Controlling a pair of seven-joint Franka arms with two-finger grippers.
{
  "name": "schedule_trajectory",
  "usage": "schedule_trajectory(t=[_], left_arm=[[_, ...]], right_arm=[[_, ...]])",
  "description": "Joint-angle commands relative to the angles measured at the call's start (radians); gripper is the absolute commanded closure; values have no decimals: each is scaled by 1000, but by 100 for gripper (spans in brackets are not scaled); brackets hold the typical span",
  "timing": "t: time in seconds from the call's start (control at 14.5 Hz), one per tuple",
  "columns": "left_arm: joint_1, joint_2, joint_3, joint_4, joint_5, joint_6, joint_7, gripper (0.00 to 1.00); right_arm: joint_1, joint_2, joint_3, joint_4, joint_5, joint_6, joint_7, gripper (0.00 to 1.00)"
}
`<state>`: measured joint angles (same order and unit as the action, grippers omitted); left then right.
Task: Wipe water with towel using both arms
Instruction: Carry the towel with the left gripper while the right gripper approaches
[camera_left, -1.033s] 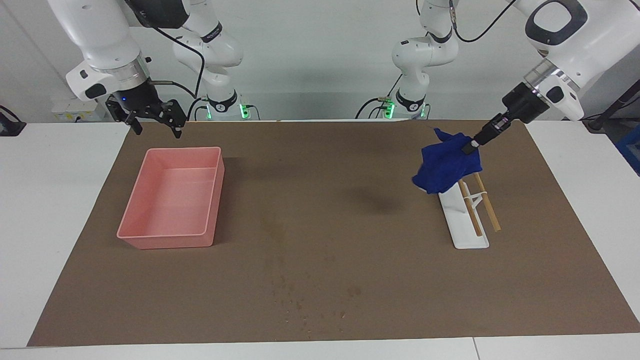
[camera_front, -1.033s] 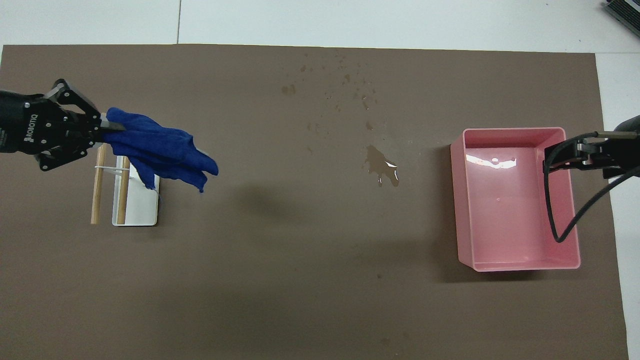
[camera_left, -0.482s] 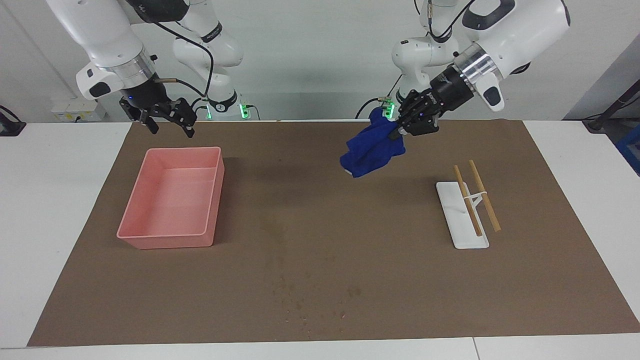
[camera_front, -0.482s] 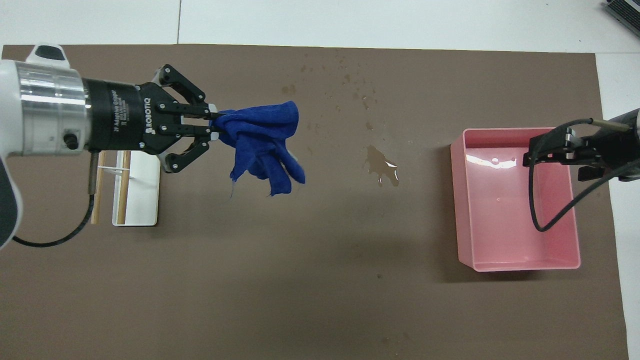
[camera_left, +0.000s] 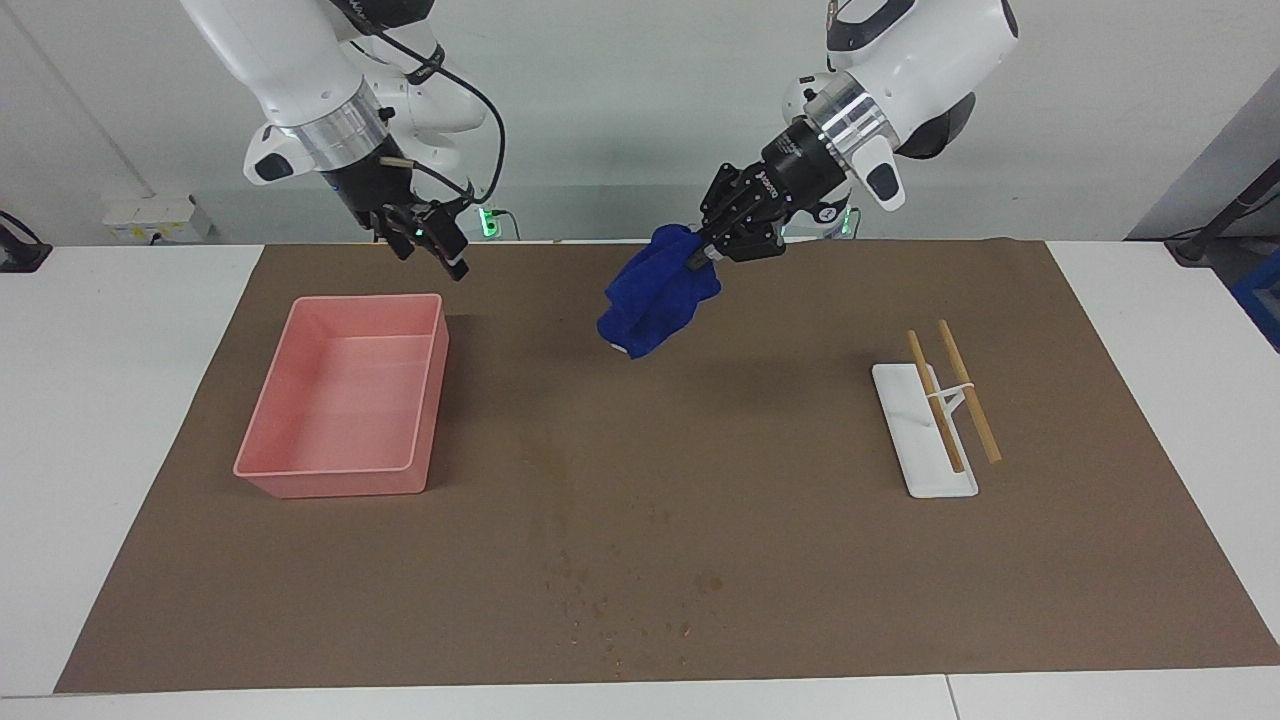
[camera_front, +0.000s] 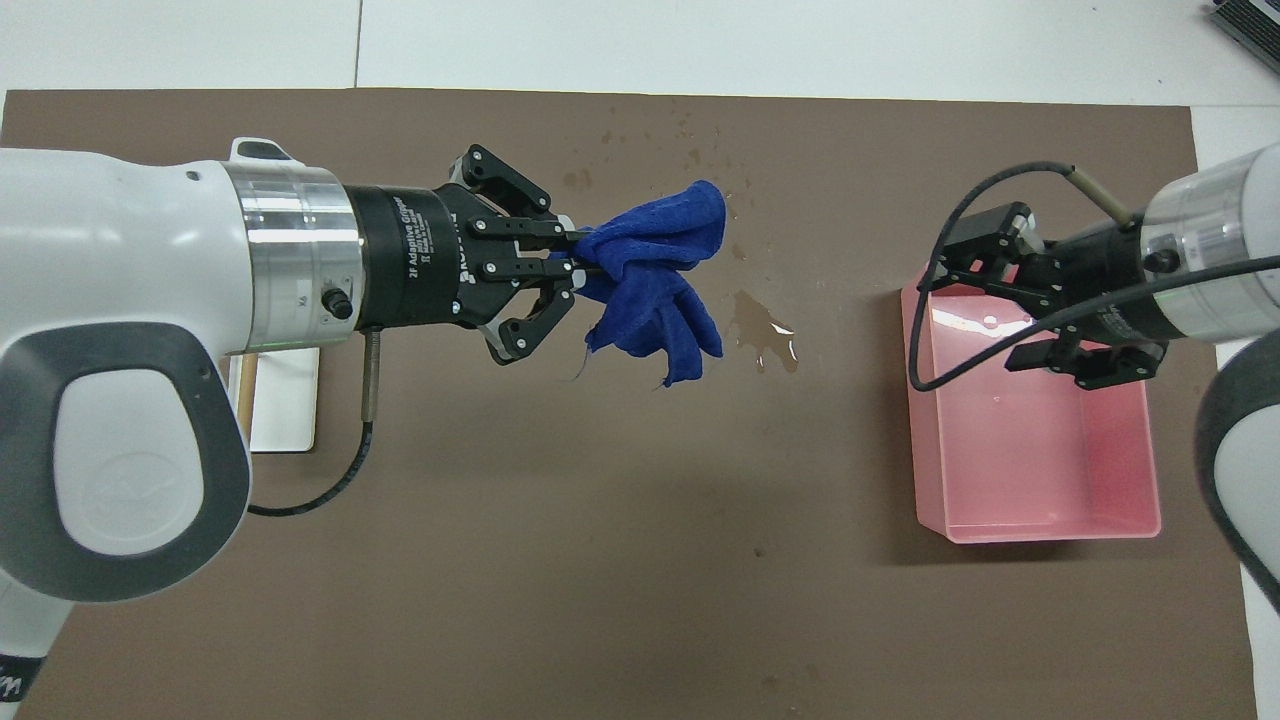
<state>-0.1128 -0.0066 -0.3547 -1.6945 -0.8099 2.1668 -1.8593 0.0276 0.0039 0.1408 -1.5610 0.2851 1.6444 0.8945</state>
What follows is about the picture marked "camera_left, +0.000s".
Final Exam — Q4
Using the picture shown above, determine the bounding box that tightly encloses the white wall power box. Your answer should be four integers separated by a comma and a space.
103, 195, 214, 244

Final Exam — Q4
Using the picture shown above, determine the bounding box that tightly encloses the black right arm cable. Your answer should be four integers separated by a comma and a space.
340, 0, 506, 216

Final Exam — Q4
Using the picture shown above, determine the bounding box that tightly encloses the blue towel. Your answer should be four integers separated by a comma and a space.
598, 224, 723, 361

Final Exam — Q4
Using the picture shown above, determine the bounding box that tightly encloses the pink plastic bin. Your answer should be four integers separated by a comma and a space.
233, 293, 450, 499

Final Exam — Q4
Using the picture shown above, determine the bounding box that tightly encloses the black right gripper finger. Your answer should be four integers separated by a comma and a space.
372, 210, 416, 259
412, 205, 469, 281

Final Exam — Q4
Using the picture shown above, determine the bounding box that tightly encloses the black angled stand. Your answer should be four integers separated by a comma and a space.
1165, 160, 1280, 267

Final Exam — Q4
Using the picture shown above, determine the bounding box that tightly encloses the white rack with wooden sticks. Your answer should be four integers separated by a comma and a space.
871, 362, 980, 499

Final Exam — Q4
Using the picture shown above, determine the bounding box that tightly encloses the blue crate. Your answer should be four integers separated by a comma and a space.
1230, 245, 1280, 353

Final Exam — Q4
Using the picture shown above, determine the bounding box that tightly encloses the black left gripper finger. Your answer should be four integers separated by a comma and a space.
688, 215, 786, 273
700, 162, 751, 241

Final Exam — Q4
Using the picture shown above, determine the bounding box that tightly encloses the brown table mat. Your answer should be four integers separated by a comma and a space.
55, 238, 1280, 694

